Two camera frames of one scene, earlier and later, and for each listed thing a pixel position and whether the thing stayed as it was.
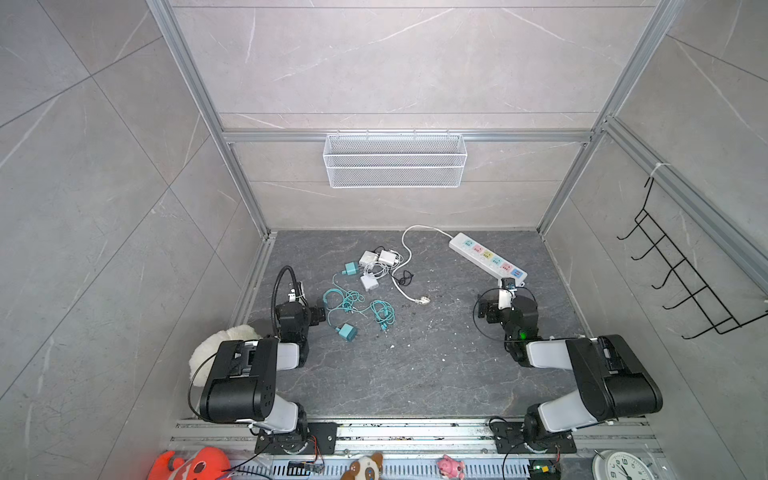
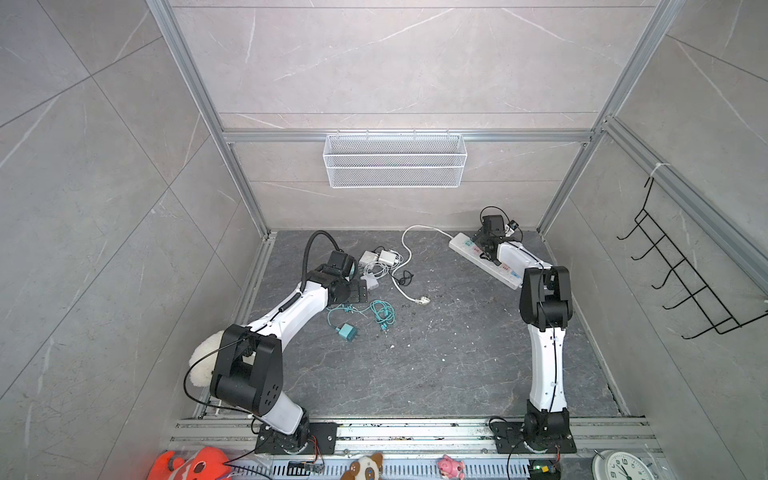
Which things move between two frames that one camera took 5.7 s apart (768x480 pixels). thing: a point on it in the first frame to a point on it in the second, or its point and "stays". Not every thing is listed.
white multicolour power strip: x=490 y=261 stays
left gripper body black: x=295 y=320 to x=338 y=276
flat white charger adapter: x=369 y=282 stays
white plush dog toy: x=205 y=354 stays
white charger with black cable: x=391 y=258 stays
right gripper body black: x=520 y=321 to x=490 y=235
